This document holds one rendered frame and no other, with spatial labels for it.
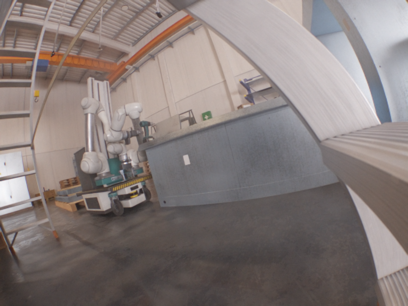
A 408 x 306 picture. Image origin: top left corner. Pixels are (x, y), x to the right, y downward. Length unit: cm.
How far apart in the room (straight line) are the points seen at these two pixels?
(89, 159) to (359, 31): 219
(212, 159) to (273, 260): 89
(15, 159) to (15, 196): 129
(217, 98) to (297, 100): 639
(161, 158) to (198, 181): 42
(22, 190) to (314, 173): 751
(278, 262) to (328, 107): 56
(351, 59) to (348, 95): 204
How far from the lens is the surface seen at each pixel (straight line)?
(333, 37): 227
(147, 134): 171
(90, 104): 178
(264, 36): 17
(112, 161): 213
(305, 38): 17
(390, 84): 110
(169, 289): 66
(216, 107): 650
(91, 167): 166
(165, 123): 489
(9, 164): 735
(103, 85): 257
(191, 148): 136
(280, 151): 118
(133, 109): 192
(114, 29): 1038
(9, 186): 728
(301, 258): 65
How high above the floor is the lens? 44
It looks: 1 degrees down
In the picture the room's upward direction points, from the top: 15 degrees counter-clockwise
